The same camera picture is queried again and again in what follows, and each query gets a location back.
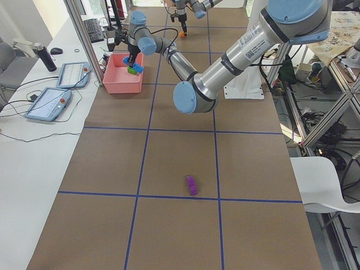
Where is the green block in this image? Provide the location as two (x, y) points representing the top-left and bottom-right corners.
(127, 67), (138, 75)

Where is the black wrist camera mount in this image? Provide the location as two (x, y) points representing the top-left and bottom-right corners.
(115, 29), (128, 46)

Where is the teach pendant near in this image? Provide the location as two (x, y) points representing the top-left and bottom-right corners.
(24, 87), (72, 122)

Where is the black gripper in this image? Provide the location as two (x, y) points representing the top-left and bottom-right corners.
(128, 46), (138, 67)
(170, 12), (187, 33)

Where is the long blue four-stud block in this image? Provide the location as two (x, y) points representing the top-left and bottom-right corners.
(123, 57), (144, 74)

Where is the teach pendant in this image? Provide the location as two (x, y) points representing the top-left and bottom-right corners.
(24, 87), (72, 122)
(56, 62), (92, 89)

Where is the white chair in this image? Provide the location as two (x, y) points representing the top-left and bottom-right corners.
(290, 156), (359, 214)

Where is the purple sloped block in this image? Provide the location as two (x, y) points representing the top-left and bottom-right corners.
(186, 175), (198, 196)

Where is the teach pendant far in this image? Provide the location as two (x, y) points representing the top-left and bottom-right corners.
(56, 62), (92, 89)

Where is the black water bottle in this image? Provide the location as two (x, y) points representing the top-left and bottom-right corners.
(34, 42), (57, 72)

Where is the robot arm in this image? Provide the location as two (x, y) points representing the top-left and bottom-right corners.
(170, 0), (222, 37)
(128, 1), (332, 114)

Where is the pink plastic box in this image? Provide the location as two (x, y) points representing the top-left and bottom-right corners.
(102, 53), (144, 93)

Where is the aluminium frame post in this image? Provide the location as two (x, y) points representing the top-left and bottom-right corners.
(64, 0), (104, 86)

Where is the black computer mouse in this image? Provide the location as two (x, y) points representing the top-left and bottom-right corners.
(50, 47), (63, 55)

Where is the black keyboard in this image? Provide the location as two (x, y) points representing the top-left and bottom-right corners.
(83, 19), (104, 43)

